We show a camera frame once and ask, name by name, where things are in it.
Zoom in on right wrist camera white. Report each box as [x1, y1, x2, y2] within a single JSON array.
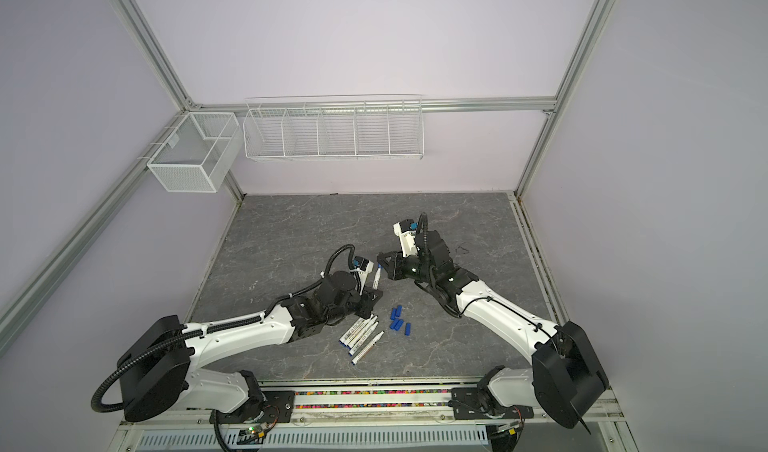
[[393, 219, 418, 257]]

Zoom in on white vented cable duct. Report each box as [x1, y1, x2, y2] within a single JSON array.
[[133, 425, 490, 451]]

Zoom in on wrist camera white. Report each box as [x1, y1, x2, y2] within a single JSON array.
[[393, 219, 418, 257], [350, 255, 376, 290]]

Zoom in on aluminium frame rails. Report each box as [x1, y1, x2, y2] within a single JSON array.
[[0, 0, 631, 452]]

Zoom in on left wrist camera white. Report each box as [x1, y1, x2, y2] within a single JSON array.
[[350, 255, 376, 290]]

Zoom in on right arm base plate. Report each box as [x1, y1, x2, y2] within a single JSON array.
[[448, 387, 534, 420]]

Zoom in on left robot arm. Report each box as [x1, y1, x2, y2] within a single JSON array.
[[90, 270, 383, 423]]

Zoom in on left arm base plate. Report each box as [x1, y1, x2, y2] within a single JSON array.
[[218, 389, 296, 425]]

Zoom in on white marker pen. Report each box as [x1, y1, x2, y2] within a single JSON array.
[[340, 317, 370, 346], [343, 313, 376, 349], [348, 316, 378, 354], [372, 266, 382, 289], [349, 322, 378, 357], [351, 331, 384, 365]]

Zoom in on white wire shelf basket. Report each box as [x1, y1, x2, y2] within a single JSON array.
[[242, 94, 425, 161]]

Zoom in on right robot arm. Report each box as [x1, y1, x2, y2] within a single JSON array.
[[377, 220, 609, 429]]

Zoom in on white mesh box basket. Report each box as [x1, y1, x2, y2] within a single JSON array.
[[148, 112, 244, 193]]

